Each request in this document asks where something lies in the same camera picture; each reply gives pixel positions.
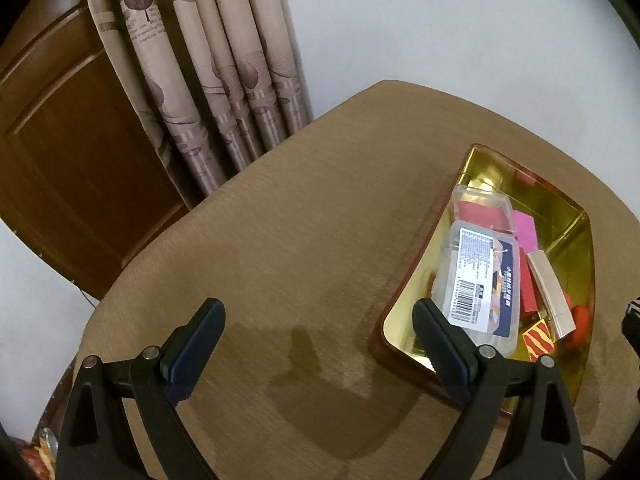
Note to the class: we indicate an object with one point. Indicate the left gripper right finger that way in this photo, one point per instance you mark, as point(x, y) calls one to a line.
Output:
point(542, 440)

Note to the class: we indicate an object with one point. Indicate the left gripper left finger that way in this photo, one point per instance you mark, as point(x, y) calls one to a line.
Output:
point(96, 440)

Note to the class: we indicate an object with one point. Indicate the red rounded plastic case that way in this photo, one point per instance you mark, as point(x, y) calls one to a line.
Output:
point(573, 324)

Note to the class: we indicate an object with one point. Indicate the gold ribbed rectangular box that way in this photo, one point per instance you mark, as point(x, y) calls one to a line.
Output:
point(552, 295)

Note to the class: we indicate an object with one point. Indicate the yellow striped cube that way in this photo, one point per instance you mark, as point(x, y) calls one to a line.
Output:
point(538, 341)

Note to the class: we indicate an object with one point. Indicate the red rectangular block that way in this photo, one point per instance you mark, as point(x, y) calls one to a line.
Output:
point(528, 300)

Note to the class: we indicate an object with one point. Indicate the pink rectangular block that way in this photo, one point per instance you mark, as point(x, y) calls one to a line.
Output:
point(526, 231)

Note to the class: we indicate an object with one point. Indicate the clear plastic labelled box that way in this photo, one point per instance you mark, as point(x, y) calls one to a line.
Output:
point(477, 285)

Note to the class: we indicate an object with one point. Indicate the small clear case red contents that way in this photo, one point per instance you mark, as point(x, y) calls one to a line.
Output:
point(487, 209)

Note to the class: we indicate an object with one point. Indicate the red gold toffee tin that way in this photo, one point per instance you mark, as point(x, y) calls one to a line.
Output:
point(564, 234)

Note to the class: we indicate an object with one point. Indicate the brown wooden door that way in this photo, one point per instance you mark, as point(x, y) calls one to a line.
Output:
point(81, 185)

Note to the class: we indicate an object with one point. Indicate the beige patterned curtain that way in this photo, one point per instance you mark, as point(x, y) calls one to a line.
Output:
point(214, 83)

